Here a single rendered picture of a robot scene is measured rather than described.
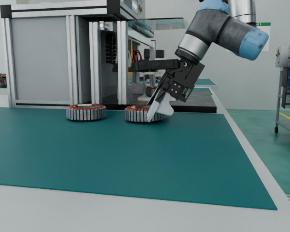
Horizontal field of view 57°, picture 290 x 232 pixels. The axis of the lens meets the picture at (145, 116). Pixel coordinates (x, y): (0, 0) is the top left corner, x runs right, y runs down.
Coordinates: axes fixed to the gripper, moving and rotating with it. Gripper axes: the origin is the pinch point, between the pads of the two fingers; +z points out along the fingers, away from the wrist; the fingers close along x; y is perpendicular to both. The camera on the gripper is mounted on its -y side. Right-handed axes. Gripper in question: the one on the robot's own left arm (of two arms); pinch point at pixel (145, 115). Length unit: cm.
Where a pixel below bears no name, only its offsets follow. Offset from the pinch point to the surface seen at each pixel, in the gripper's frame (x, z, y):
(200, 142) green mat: -23.8, -3.7, 9.4
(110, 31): 27.1, -17.3, -23.1
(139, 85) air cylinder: 60, -4, -3
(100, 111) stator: 0.4, 4.9, -11.4
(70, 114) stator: -0.7, 9.6, -18.1
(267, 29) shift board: 520, -225, 197
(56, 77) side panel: 25.1, 6.6, -31.8
